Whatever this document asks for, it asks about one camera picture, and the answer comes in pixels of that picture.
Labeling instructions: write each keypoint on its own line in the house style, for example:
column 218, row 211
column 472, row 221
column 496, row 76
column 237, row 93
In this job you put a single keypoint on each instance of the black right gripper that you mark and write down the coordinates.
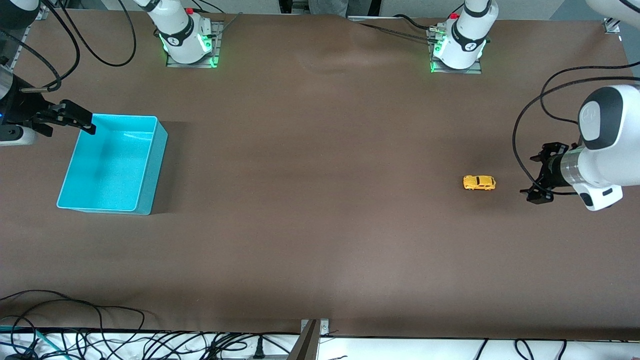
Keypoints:
column 26, row 107

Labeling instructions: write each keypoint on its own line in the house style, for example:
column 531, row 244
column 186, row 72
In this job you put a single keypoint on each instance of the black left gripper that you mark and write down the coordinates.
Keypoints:
column 546, row 170

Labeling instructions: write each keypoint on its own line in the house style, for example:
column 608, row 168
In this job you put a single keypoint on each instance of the yellow toy beetle car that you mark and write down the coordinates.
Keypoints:
column 479, row 183

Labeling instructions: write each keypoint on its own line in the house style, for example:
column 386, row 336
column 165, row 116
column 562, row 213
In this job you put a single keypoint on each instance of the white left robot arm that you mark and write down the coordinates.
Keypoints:
column 607, row 150

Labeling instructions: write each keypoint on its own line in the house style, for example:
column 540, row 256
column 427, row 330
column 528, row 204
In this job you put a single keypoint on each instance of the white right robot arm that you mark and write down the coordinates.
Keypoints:
column 180, row 30

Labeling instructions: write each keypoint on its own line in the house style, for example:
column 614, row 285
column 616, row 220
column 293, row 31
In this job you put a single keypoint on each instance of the turquoise plastic bin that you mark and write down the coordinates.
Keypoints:
column 110, row 170

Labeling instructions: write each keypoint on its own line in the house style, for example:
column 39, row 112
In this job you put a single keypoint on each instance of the brown table mat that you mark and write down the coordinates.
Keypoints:
column 320, row 225

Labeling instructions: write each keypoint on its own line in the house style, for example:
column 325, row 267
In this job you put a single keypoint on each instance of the person in grey trousers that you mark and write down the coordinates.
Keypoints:
column 327, row 6

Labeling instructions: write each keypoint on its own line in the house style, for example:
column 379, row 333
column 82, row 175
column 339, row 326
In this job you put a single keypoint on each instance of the black power plug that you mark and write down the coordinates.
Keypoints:
column 259, row 347

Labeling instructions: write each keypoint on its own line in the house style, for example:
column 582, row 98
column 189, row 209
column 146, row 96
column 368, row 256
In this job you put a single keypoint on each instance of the silver aluminium frame profile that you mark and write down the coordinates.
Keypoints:
column 22, row 42
column 611, row 25

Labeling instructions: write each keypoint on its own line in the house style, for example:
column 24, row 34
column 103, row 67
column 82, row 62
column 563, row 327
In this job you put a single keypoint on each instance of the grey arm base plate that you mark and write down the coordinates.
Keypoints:
column 215, row 52
column 475, row 70

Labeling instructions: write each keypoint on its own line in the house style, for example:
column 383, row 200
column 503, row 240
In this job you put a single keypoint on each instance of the grey metal bracket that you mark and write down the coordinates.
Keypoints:
column 324, row 326

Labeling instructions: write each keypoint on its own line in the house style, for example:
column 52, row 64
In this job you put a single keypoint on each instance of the dark camera post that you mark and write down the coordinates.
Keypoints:
column 306, row 345

